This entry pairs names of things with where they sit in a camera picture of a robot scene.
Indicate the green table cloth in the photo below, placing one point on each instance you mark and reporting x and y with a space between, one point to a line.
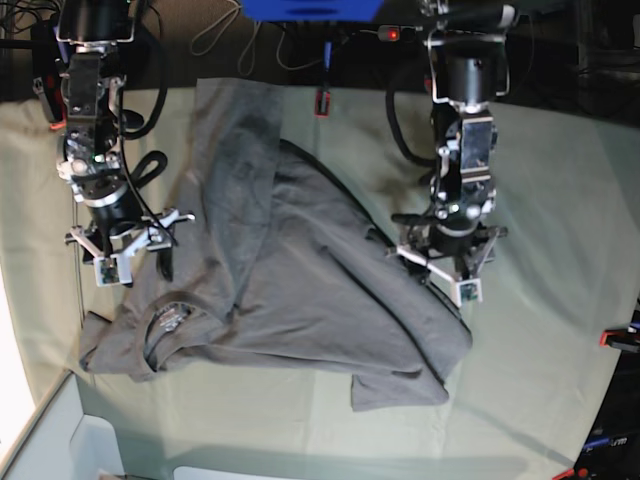
523 400

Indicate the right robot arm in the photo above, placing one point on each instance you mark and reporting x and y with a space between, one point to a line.
92 158

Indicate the blue plastic object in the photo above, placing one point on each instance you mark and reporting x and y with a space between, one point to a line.
311 10

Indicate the red black clamp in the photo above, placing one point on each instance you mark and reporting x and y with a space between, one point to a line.
322 99
46 62
623 339

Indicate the red black clamp left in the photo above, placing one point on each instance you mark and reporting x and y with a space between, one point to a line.
46 62

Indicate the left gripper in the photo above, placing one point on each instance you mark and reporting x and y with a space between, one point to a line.
456 261

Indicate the black power strip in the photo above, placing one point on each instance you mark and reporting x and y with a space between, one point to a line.
391 33

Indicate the grey t-shirt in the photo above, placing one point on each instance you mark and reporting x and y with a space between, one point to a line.
282 268

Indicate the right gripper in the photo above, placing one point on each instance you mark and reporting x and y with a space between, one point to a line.
112 259

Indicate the white bin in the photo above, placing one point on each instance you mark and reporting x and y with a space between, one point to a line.
61 441

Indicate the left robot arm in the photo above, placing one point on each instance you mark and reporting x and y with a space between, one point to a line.
465 62

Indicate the red black clamp middle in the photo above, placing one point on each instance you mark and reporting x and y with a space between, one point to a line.
322 99

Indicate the red black clamp right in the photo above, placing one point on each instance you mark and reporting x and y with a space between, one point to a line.
623 339

